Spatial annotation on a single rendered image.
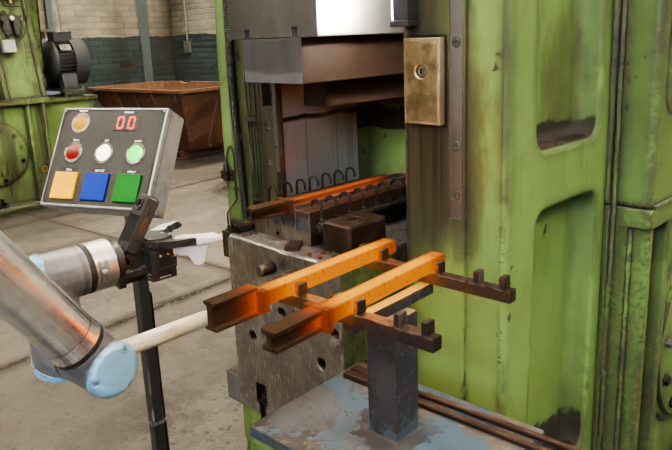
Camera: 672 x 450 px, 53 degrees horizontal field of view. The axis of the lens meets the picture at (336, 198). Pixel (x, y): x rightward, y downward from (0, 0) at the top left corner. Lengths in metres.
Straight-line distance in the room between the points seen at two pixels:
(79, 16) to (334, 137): 8.86
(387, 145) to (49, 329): 1.14
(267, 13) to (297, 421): 0.83
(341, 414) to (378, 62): 0.79
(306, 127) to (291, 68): 0.37
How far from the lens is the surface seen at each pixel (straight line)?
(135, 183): 1.78
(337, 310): 0.97
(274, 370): 1.63
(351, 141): 1.92
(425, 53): 1.36
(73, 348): 1.12
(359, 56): 1.54
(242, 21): 1.57
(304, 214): 1.49
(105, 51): 10.73
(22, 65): 6.44
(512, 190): 1.32
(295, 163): 1.78
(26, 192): 6.43
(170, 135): 1.83
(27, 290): 1.05
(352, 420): 1.22
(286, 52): 1.46
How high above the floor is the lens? 1.37
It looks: 14 degrees down
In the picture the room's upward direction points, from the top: 2 degrees counter-clockwise
